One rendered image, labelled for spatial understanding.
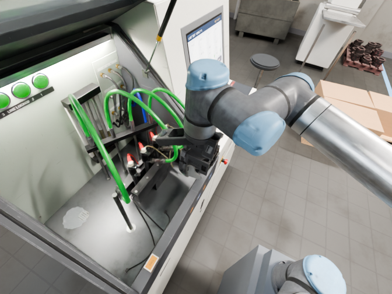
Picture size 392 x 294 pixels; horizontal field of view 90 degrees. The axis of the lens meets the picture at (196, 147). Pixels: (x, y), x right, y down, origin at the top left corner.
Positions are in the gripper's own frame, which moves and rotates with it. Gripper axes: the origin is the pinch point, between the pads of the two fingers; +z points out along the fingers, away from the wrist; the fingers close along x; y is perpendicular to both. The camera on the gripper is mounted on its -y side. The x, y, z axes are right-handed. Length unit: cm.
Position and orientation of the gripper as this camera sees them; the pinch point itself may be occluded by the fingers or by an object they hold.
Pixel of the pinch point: (186, 172)
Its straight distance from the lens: 61.4
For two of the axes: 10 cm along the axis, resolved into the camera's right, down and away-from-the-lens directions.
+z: -0.9, 6.4, 7.6
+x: 4.6, -6.5, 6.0
